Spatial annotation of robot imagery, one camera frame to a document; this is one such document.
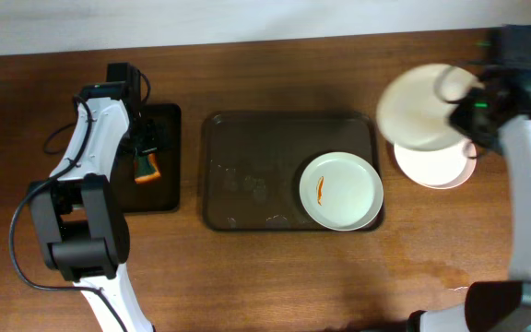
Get green and orange sponge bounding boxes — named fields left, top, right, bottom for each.
left=135, top=153, right=161, bottom=184

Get pinkish white plate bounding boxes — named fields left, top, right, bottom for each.
left=394, top=139, right=478, bottom=190

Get cream white plate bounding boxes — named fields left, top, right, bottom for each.
left=376, top=64, right=480, bottom=151

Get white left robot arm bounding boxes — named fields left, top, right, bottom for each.
left=20, top=63, right=163, bottom=331

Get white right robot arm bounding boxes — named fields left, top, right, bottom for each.
left=401, top=25, right=531, bottom=332

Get small black tray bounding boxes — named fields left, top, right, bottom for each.
left=110, top=103, right=182, bottom=213

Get large brown serving tray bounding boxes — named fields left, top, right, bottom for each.
left=202, top=111, right=381, bottom=232

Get pale green plate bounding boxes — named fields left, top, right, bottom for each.
left=299, top=152, right=384, bottom=231

